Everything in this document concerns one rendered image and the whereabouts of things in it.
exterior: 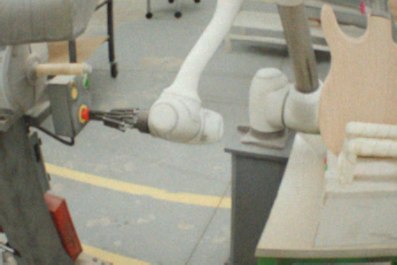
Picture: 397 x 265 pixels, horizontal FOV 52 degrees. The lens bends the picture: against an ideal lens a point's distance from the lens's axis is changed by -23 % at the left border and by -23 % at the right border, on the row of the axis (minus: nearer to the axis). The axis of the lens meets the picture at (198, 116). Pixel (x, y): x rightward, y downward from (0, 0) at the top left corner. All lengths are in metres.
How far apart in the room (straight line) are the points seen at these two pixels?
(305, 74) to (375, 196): 0.81
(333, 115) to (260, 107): 0.80
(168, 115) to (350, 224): 0.59
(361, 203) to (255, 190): 1.08
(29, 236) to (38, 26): 0.88
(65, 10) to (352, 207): 0.78
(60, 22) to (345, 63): 0.66
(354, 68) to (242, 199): 1.13
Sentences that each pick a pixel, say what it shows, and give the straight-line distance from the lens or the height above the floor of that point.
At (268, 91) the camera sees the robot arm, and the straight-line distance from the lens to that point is 1.87.
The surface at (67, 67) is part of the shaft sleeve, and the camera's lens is 1.29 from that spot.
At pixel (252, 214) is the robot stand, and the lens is 2.12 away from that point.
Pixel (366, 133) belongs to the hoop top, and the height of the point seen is 1.20.
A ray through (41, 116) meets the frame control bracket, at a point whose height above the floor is 1.03.
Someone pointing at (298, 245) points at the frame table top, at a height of 0.93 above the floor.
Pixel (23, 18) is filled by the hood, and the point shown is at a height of 1.46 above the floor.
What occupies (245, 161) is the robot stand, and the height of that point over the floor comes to 0.65.
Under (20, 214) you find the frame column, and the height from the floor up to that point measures 0.73.
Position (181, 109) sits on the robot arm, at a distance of 1.31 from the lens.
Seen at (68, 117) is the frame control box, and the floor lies 1.00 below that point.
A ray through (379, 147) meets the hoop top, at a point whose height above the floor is 1.21.
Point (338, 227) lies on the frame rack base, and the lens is 1.06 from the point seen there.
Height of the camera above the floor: 1.67
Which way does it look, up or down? 26 degrees down
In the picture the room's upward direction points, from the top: 3 degrees counter-clockwise
